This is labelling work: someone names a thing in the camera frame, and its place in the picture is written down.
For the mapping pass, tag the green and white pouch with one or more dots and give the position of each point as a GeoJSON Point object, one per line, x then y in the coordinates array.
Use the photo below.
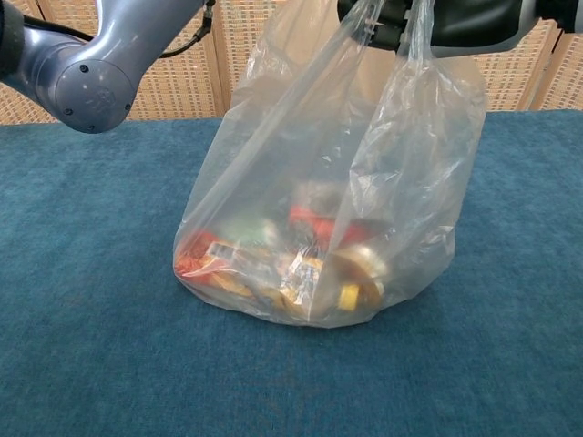
{"type": "Point", "coordinates": [252, 230]}

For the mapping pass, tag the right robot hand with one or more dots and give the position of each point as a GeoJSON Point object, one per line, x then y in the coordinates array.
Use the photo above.
{"type": "Point", "coordinates": [473, 27]}

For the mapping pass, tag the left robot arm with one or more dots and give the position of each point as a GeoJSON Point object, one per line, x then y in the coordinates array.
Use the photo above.
{"type": "Point", "coordinates": [91, 82]}

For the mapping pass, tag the red and yellow snack packet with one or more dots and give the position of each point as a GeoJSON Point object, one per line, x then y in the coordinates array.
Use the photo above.
{"type": "Point", "coordinates": [196, 264]}

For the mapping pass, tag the clear plastic bag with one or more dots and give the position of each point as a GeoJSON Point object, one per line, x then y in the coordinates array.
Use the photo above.
{"type": "Point", "coordinates": [296, 136]}

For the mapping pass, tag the woven bamboo folding screen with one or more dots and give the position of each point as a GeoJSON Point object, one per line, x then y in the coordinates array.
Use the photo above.
{"type": "Point", "coordinates": [182, 86]}

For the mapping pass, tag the blue carpet table mat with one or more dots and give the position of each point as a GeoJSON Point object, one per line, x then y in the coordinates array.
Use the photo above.
{"type": "Point", "coordinates": [91, 318]}

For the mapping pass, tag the red wrapped snack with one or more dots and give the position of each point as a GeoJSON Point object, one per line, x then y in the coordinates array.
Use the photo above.
{"type": "Point", "coordinates": [319, 225]}

